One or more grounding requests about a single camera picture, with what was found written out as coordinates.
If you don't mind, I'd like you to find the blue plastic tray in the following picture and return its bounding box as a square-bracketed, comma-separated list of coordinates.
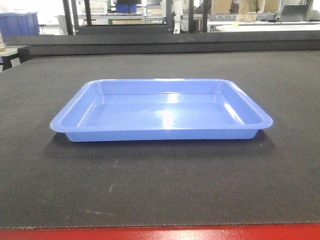
[50, 78, 273, 142]

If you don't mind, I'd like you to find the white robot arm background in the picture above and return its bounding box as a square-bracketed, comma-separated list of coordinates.
[172, 0, 184, 34]

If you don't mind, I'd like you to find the black table mat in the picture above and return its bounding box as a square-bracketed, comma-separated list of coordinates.
[0, 50, 320, 229]

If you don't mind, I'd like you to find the open laptop background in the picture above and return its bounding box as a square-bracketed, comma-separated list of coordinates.
[277, 5, 309, 22]

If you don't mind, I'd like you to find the blue storage crate background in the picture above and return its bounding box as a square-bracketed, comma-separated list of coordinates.
[0, 12, 40, 43]

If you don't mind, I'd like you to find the black metal frame background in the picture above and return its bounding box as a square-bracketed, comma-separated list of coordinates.
[62, 0, 211, 36]

